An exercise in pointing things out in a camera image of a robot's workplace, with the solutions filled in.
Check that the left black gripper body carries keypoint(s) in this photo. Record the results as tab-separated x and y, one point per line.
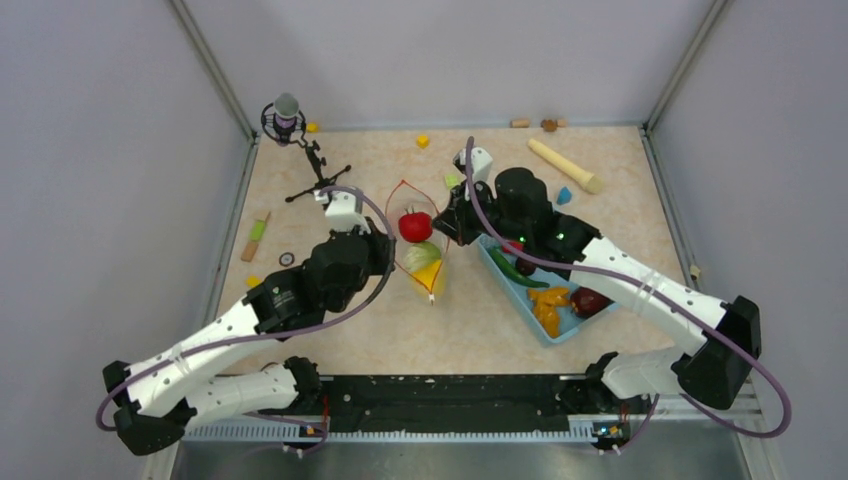
376	265

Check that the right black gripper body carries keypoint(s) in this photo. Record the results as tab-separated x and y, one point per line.
516	229

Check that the red toy chili pepper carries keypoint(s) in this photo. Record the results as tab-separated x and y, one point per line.
512	247

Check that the red toy tomato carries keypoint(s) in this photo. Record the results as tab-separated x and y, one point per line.
415	227

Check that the green toy cabbage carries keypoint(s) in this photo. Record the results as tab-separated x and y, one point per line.
420	255

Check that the clear orange-zip bag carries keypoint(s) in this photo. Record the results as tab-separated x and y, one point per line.
406	198

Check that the yellow toy lemon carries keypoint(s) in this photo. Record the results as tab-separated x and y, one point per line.
430	281

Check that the dark red toy apple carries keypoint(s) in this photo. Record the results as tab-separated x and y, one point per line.
586	303

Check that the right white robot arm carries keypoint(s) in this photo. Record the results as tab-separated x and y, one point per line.
708	333

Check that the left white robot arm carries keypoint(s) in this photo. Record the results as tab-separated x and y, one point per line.
159	399

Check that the blue toy block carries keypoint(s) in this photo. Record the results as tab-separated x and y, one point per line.
564	196

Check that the green toy cucumber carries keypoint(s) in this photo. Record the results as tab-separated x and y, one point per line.
511	272

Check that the dark brown toy mushroom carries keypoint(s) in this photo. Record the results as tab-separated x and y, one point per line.
524	267

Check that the cream wooden rolling pin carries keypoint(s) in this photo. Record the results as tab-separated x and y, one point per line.
587	180

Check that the yellow block left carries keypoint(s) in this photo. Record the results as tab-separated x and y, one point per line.
253	281

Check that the green wooden knife toy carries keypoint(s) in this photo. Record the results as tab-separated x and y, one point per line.
255	234

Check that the light blue plastic basket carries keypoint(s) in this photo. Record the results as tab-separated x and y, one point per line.
517	296

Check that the microphone on black tripod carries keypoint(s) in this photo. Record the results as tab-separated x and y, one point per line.
284	123

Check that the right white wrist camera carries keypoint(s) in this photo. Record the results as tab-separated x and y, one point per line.
481	163

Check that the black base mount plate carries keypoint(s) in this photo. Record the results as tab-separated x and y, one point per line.
454	404

